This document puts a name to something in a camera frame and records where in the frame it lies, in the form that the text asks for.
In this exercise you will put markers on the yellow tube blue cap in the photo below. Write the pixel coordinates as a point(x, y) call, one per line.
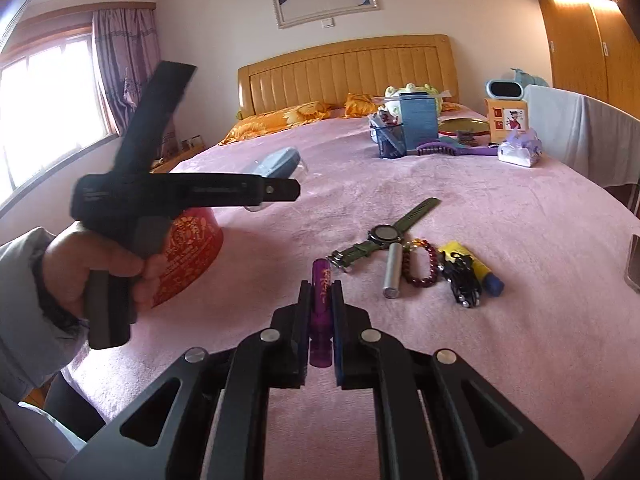
point(457, 249)

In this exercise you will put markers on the person's left forearm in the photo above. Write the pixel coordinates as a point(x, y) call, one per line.
point(25, 310)

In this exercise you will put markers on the black hair claw clip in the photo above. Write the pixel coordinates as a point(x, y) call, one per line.
point(462, 280)

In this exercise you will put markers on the round tin lid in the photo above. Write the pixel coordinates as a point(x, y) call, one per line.
point(450, 125)

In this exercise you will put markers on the smartphone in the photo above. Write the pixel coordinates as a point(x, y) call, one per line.
point(634, 265)

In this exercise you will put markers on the silver metal tube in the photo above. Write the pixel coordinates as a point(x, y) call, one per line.
point(392, 275)

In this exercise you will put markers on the wooden bed headboard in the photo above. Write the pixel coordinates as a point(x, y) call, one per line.
point(325, 75)

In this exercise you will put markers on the person's left hand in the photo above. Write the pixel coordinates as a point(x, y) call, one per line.
point(85, 255)

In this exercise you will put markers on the tissue pack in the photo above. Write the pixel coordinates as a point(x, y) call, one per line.
point(520, 152)

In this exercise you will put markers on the blue mesh pen holder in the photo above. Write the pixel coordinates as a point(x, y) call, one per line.
point(390, 142)

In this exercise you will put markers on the small clear jar blue lid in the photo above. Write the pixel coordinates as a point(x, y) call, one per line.
point(280, 162)

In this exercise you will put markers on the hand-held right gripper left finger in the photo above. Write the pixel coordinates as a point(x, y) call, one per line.
point(300, 350)

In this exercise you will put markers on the green frog plush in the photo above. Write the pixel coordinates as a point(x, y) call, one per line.
point(400, 91)

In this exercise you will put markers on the blue box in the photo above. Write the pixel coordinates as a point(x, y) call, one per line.
point(419, 120)

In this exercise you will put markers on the red round tin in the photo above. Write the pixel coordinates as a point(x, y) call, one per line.
point(195, 250)

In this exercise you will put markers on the white wall switch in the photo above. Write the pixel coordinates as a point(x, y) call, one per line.
point(327, 22)

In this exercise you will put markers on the purple hairbrush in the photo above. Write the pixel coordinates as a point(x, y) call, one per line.
point(432, 149)

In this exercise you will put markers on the purple translucent tube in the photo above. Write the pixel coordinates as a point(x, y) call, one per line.
point(321, 310)

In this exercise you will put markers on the purple curtain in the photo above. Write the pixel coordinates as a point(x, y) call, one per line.
point(125, 60)

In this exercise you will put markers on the orange photo box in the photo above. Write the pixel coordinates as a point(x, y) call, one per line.
point(500, 120)

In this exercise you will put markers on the light blue towel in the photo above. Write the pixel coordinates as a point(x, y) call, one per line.
point(550, 130)

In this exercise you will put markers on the green wrist watch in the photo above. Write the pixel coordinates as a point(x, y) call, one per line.
point(385, 234)

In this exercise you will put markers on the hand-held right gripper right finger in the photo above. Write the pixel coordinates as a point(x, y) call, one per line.
point(342, 350)

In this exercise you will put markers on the wooden nightstand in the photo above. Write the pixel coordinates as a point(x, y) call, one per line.
point(175, 162)

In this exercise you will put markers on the teal plush toy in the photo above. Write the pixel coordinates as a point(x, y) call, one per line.
point(532, 80)

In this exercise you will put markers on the wooden wardrobe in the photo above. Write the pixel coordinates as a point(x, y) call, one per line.
point(575, 50)

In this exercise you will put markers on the window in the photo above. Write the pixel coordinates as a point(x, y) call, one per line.
point(50, 110)

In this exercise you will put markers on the brown hair clip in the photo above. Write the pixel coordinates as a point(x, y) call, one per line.
point(466, 138)

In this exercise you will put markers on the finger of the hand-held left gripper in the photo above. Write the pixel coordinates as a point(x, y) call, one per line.
point(280, 190)

